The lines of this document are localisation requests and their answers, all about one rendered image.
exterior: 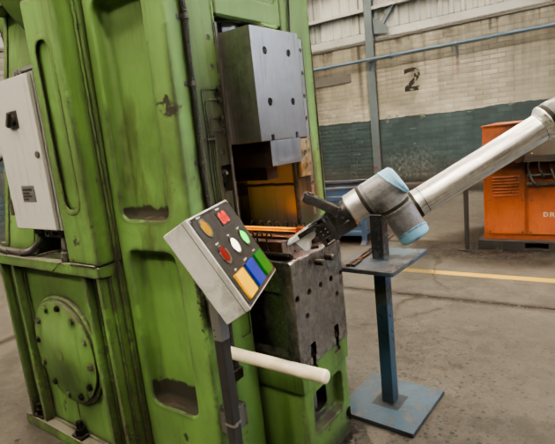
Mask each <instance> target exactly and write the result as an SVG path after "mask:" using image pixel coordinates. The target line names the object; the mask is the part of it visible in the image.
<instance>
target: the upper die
mask: <svg viewBox="0 0 555 444"><path fill-rule="evenodd" d="M232 152H233V165H234V169H241V168H256V167H276V166H281V165H285V164H290V163H294V162H299V161H302V156H301V147H300V137H295V138H287V139H280V140H273V141H266V142H259V143H250V144H232Z"/></svg>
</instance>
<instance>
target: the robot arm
mask: <svg viewBox="0 0 555 444"><path fill-rule="evenodd" d="M547 140H551V141H555V97H553V98H551V99H549V100H547V101H545V102H544V103H542V104H540V105H539V106H537V107H535V108H534V109H533V110H532V114H531V117H529V118H528V119H526V120H524V121H523V122H520V123H519V124H517V125H516V126H514V127H513V128H512V129H510V130H508V131H506V132H505V133H503V134H502V135H500V136H498V137H496V138H495V139H493V140H492V141H491V142H489V143H487V144H485V145H484V146H482V147H480V148H479V149H477V150H476V151H474V152H473V153H471V154H470V155H468V156H466V157H465V158H463V159H461V160H459V161H458V162H456V163H454V165H452V166H450V167H448V168H447V169H445V170H444V171H442V172H440V173H439V174H437V175H435V176H434V177H433V178H431V179H430V180H428V181H426V182H424V183H422V184H421V185H419V186H418V187H416V188H415V189H413V190H410V191H409V189H408V188H407V186H406V185H405V184H404V183H403V181H402V180H401V178H400V177H399V176H398V175H397V174H396V172H395V171H394V170H393V169H392V168H390V167H387V168H385V169H383V170H382V171H380V172H378V173H377V174H376V175H374V176H373V177H371V178H370V179H368V180H367V181H365V182H363V183H362V184H360V185H359V186H358V187H357V188H355V189H353V190H351V191H350V192H348V193H347V194H345V195H344V196H343V200H342V201H341V202H339V205H340V207H341V209H342V210H340V211H339V206H338V205H336V204H333V203H331V202H329V201H326V200H324V199H322V198H320V197H318V196H316V195H315V194H313V193H312V192H309V191H308V192H306V191H305V192H304V193H303V195H302V197H301V201H303V203H305V204H308V205H313V206H314V207H316V208H319V209H321V210H323V211H326V212H325V213H323V214H322V215H321V216H319V217H318V218H316V219H315V220H313V221H312V223H310V224H309V225H307V226H305V227H304V228H303V229H301V230H300V231H299V232H297V233H296V234H294V235H293V237H291V238H290V240H289V241H288V243H287V245H288V246H289V245H291V244H293V243H294V242H295V243H297V244H298V245H299V246H300V247H301V248H303V249H304V250H305V251H308V250H310V248H311V247H312V245H313V244H312V239H313V238H314V237H315V236H316V234H317V235H318V238H319V239H320V241H321V242H322V244H323V245H324V246H325V248H326V247H327V246H329V245H331V244H332V243H334V242H335V241H338V240H339V239H341V237H342V236H343V235H345V234H347V233H348V232H350V231H351V230H353V229H354V228H356V227H357V226H358V224H359V223H358V222H360V221H362V220H363V219H365V218H367V217H369V216H370V215H372V214H374V213H375V212H377V211H379V212H380V213H381V215H382V216H383V217H384V219H385V220H386V222H387V223H388V225H389V226H390V228H391V229H392V231H393V232H394V234H395V235H396V237H397V239H398V240H399V241H400V242H401V243H402V244H403V245H408V244H411V243H412V242H414V241H417V240H418V239H420V238H421V237H423V236H424V235H425V234H426V233H427V232H428V230H429V227H428V225H427V223H426V222H425V221H424V219H423V218H422V217H424V216H425V215H426V213H428V212H429V211H432V210H433V209H435V208H437V207H438V206H440V205H441V204H444V203H445V202H446V201H448V200H449V199H451V198H453V197H454V196H457V195H458V194H460V193H462V192H463V191H464V190H466V189H468V188H469V187H471V186H473V185H474V184H476V183H478V182H479V181H482V180H483V179H484V178H486V177H487V176H489V175H491V174H493V173H495V172H496V171H498V170H499V169H501V168H502V167H504V166H506V165H507V164H509V163H511V162H512V161H514V160H516V159H518V158H520V157H521V156H522V155H524V154H525V153H527V152H529V151H531V150H532V149H534V148H536V147H537V146H539V145H540V144H542V143H544V142H545V141H547ZM344 215H345V217H344V218H343V216H344ZM356 220H357V221H358V222H357V221H356ZM333 239H335V240H334V241H332V240H333ZM330 241H332V242H331V243H330ZM328 243H329V244H328Z"/></svg>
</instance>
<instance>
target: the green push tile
mask: <svg viewBox="0 0 555 444"><path fill-rule="evenodd" d="M252 256H253V257H254V258H255V260H256V262H257V263H258V264H259V266H260V267H261V269H262V270H263V272H264V273H265V274H266V276H267V275H268V274H269V273H270V271H271V269H272V268H273V266H272V265H271V264H270V262H269V260H268V259H267V258H266V256H265V255H264V253H263V252H262V250H261V249H260V248H258V249H257V250H256V251H255V252H254V254H252Z"/></svg>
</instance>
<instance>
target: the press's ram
mask: <svg viewBox="0 0 555 444"><path fill-rule="evenodd" d="M218 44H219V51H220V58H221V65H222V73H223V80H224V87H225V95H226V108H227V115H228V122H229V130H230V138H231V144H250V143H259V142H266V141H273V140H280V139H287V138H295V137H305V136H306V135H307V133H306V124H305V115H304V105H303V96H302V86H301V76H300V59H299V49H298V40H297V34H296V33H289V32H285V31H279V30H275V29H270V28H266V27H260V26H252V25H246V26H241V27H238V28H234V29H232V30H229V31H225V32H223V33H218Z"/></svg>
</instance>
